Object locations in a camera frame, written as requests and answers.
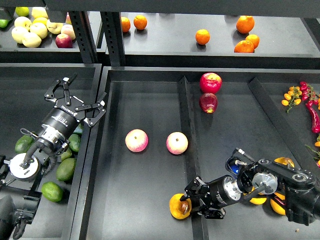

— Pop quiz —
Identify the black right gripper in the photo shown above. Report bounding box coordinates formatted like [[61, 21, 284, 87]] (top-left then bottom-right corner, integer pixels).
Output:
[[179, 175, 242, 220]]

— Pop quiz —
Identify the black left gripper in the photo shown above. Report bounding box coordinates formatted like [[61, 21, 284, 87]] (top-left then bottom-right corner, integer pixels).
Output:
[[41, 72, 107, 137]]

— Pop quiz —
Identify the green avocado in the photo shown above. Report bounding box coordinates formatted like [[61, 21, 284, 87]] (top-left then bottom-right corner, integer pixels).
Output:
[[60, 148, 73, 162], [41, 181, 64, 203], [14, 135, 34, 154], [56, 158, 77, 181], [68, 133, 81, 153], [73, 123, 84, 136]]

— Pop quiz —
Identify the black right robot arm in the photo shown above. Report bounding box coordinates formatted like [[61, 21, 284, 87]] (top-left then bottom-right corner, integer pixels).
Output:
[[178, 148, 320, 226]]

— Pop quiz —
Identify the green avocado in tray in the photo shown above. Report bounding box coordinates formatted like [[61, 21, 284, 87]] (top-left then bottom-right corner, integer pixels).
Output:
[[14, 135, 34, 154], [73, 123, 84, 136], [56, 158, 77, 181], [68, 133, 81, 153], [60, 148, 73, 162]]

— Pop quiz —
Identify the yellow pear in tray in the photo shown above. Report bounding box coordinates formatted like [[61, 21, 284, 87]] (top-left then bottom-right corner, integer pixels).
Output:
[[274, 157, 295, 168], [270, 192, 286, 216], [249, 193, 267, 205]]

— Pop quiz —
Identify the black left tray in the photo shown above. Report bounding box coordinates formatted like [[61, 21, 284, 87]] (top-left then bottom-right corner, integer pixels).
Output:
[[0, 63, 102, 240]]

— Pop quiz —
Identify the black tray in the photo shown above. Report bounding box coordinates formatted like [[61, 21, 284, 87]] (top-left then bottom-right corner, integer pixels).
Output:
[[70, 67, 320, 240], [0, 63, 102, 240]]

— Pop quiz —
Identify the pink apple right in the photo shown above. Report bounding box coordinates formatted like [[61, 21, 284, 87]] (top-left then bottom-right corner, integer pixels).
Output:
[[166, 131, 189, 155]]

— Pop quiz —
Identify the pink apple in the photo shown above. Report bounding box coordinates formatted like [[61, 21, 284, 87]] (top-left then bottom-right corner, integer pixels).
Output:
[[166, 131, 189, 155], [125, 129, 149, 153]]

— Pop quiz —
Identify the red apple on shelf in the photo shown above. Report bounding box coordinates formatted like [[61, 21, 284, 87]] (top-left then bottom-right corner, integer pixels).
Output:
[[55, 33, 73, 48]]

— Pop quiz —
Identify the pink apple left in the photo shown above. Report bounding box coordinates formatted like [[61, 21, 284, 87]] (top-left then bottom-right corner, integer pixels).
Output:
[[125, 129, 149, 153]]

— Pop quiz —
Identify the pale yellow apple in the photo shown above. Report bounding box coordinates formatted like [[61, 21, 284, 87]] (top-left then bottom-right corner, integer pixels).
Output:
[[11, 26, 29, 44], [22, 32, 42, 48], [46, 19, 64, 35], [29, 22, 48, 39], [14, 16, 32, 30]]

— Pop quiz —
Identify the pink peach on shelf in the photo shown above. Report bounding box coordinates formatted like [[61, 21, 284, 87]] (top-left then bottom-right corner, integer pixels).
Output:
[[60, 24, 76, 41]]

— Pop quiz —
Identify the black centre tray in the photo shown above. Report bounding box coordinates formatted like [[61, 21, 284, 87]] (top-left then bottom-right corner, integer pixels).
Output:
[[70, 67, 320, 240]]

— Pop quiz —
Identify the dark red apple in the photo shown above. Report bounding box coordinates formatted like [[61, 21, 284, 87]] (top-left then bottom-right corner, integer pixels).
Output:
[[199, 93, 218, 114]]

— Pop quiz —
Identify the black angled tray divider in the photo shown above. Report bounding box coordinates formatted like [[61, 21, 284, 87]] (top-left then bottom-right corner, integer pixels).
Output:
[[248, 77, 308, 167]]

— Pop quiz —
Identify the green lime on shelf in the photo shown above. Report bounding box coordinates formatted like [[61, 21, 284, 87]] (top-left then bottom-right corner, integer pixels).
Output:
[[15, 6, 30, 17]]

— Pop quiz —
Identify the bright red apple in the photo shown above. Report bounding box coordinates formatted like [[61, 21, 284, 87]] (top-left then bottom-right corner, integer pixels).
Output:
[[199, 72, 223, 94]]

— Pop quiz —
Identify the red chili pepper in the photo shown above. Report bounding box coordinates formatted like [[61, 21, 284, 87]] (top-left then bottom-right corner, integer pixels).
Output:
[[305, 102, 320, 134]]

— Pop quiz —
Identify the orange cherry tomato bunch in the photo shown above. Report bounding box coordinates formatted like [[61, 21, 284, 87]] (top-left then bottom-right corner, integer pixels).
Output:
[[281, 86, 302, 113]]

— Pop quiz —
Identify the red cherry tomato bunch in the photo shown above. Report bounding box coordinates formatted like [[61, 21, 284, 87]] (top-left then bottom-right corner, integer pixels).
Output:
[[299, 81, 320, 108]]

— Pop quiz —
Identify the black shelf post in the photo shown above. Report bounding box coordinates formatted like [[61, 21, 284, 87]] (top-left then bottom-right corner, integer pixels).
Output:
[[68, 11, 98, 64], [100, 11, 126, 67]]

